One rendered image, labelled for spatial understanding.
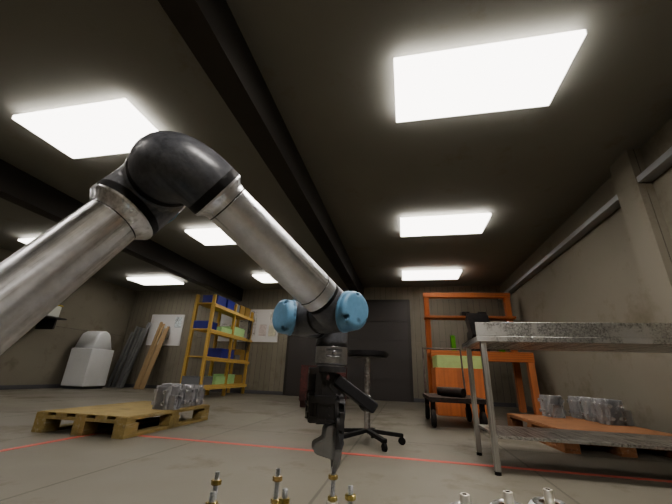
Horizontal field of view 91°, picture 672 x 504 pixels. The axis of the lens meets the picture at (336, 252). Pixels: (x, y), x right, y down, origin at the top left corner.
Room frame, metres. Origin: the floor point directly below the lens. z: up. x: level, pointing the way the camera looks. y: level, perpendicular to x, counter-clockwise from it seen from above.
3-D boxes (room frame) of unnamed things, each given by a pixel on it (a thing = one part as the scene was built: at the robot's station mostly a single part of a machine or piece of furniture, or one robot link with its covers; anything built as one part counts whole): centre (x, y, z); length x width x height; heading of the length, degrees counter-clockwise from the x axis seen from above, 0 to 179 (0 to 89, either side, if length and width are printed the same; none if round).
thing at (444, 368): (6.06, -2.61, 1.10); 1.75 x 1.52 x 2.21; 78
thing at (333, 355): (0.81, 0.00, 0.56); 0.08 x 0.08 x 0.05
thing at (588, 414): (3.59, -2.47, 0.19); 1.38 x 1.00 x 0.39; 168
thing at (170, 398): (3.57, 1.89, 0.18); 1.29 x 0.92 x 0.36; 167
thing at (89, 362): (8.48, 5.86, 0.66); 0.74 x 0.61 x 1.33; 168
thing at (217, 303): (7.83, 2.51, 1.04); 2.19 x 0.59 x 2.07; 168
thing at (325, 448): (0.80, 0.00, 0.38); 0.06 x 0.03 x 0.09; 99
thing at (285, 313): (0.73, 0.07, 0.64); 0.11 x 0.11 x 0.08; 42
